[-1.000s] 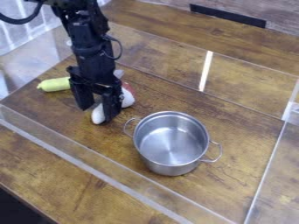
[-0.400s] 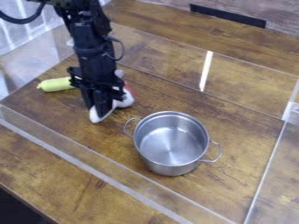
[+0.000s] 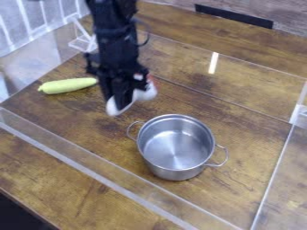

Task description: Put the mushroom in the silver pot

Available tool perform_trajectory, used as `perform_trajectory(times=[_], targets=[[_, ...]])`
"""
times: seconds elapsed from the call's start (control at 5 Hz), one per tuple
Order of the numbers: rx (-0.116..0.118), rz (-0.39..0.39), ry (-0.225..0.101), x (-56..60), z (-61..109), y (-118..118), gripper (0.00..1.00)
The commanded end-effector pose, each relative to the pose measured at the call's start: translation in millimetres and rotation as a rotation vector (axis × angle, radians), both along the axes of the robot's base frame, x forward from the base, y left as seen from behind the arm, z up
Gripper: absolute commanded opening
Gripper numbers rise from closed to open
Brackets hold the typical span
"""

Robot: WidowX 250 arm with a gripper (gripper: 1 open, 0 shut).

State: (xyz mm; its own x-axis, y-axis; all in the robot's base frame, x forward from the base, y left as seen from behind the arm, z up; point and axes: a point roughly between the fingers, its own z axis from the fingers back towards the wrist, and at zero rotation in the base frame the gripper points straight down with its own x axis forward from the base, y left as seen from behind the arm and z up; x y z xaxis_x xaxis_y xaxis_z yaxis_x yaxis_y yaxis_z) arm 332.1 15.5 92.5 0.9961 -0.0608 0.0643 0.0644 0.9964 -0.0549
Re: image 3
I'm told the white plush mushroom red cap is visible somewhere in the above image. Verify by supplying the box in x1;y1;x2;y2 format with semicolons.
106;73;158;117

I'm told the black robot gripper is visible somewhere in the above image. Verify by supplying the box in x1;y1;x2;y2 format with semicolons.
84;0;148;111

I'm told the clear acrylic front barrier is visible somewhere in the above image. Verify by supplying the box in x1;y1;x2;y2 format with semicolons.
0;107;242;230

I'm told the silver steel pot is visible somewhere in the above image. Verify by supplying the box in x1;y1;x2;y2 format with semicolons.
126;114;230;181

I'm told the black bar on table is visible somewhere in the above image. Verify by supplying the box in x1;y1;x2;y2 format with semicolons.
195;4;274;29

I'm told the clear acrylic triangular bracket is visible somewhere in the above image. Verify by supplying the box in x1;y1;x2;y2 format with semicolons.
68;19;98;53

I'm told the spoon with yellow-green handle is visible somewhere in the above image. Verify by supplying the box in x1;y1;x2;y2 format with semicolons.
38;77;98;94

